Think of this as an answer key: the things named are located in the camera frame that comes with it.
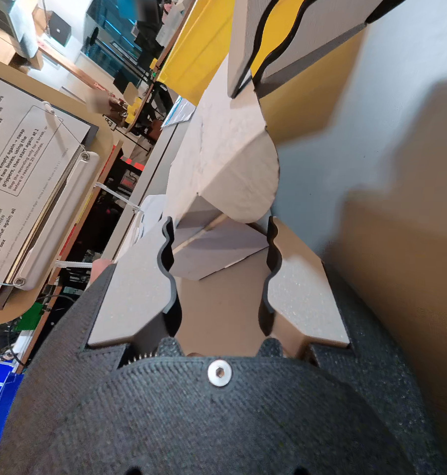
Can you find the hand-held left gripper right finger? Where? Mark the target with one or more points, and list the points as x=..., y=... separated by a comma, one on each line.
x=305, y=297

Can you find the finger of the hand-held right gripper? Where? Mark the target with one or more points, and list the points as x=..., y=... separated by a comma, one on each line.
x=245, y=37
x=331, y=22

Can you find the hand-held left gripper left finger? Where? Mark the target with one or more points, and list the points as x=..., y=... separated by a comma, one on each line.
x=134, y=297

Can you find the yellow plastic bin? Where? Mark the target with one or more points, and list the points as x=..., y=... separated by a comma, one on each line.
x=197, y=48

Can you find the white cardboard mailer box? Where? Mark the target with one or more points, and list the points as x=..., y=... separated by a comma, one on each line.
x=227, y=156

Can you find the blue plastic bin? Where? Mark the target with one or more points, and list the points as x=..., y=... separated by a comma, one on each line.
x=0, y=415

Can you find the grey desk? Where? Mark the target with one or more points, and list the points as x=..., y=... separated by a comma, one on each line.
x=357, y=111

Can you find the person's left hand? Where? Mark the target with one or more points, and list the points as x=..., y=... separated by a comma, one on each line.
x=101, y=269

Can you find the blue white paper leaflet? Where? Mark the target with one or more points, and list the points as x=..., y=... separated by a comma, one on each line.
x=179, y=113

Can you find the white document stand wooden board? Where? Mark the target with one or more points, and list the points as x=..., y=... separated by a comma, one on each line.
x=60, y=222

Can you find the printed instruction sheet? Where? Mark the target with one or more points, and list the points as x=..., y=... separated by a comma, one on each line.
x=23, y=156

